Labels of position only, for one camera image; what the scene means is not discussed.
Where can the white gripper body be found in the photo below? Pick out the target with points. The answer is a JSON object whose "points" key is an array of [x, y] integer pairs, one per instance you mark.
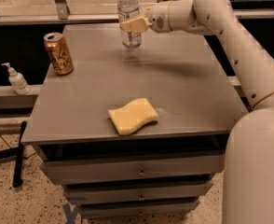
{"points": [[157, 19]]}

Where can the clear plastic water bottle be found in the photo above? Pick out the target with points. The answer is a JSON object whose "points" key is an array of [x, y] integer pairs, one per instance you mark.
{"points": [[126, 10]]}

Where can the metal window rail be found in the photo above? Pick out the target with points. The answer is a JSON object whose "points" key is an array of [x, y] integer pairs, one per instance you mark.
{"points": [[19, 12]]}

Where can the white pump dispenser bottle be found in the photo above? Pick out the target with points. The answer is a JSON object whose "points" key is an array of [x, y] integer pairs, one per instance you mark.
{"points": [[17, 80]]}

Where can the gold soda can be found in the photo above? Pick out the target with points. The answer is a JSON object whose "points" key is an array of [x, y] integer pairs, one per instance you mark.
{"points": [[59, 54]]}

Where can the top grey drawer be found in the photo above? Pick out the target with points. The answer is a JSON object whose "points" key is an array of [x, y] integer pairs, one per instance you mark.
{"points": [[131, 168]]}

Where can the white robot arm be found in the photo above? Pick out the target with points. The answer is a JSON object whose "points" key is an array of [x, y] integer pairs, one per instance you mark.
{"points": [[248, 195]]}

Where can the black stand leg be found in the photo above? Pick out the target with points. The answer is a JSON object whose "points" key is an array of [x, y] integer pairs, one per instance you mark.
{"points": [[17, 154]]}

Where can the middle grey drawer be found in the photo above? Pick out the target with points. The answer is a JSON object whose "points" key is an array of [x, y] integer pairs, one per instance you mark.
{"points": [[178, 189]]}

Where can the grey drawer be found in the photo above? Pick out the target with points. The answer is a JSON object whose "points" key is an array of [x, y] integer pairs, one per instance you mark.
{"points": [[131, 168], [138, 208], [178, 189]]}

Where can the grey drawer cabinet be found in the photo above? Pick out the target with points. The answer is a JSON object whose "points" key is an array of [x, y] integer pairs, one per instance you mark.
{"points": [[176, 72]]}

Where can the bottom grey drawer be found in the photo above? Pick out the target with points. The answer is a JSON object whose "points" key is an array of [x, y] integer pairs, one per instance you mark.
{"points": [[138, 208]]}

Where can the yellow sponge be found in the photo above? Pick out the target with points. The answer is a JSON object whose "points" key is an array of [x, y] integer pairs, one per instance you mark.
{"points": [[133, 116]]}

